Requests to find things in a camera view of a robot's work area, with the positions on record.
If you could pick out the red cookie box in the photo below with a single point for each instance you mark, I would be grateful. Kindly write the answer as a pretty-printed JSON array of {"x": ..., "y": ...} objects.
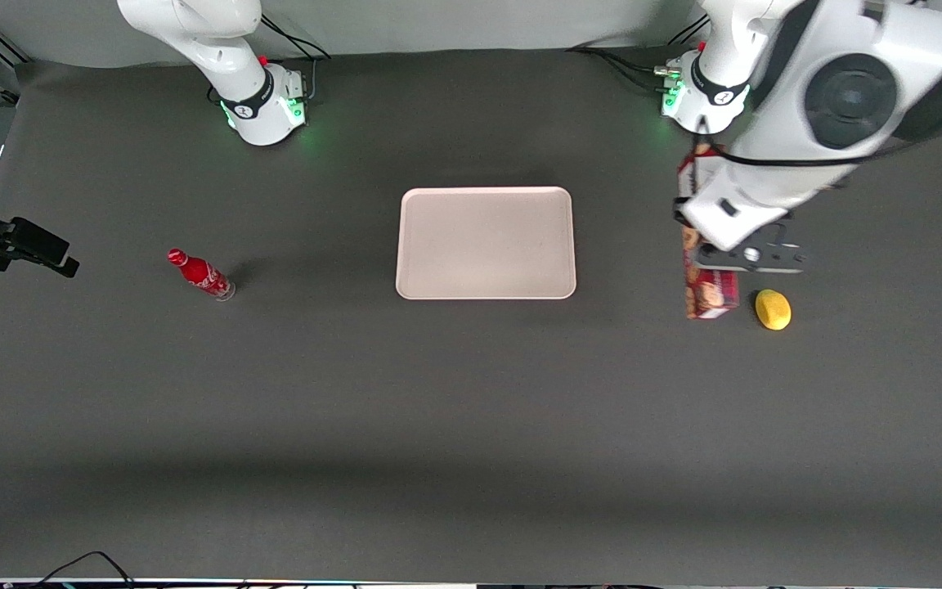
[{"x": 712, "y": 298}]

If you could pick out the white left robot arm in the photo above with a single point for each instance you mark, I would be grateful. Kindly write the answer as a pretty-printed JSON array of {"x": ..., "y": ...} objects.
[{"x": 912, "y": 41}]

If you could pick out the pale pink plastic tray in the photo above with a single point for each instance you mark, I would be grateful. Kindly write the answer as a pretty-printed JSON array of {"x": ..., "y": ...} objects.
[{"x": 486, "y": 243}]

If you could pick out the yellow lemon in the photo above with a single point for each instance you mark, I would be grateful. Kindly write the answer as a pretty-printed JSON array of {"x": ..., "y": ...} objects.
[{"x": 773, "y": 311}]

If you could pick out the red cola bottle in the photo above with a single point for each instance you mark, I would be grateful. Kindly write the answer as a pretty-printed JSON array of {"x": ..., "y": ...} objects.
[{"x": 199, "y": 274}]

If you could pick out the dark metal rail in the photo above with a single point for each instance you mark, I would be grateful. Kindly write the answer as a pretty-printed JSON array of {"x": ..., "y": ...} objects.
[{"x": 1, "y": 38}]

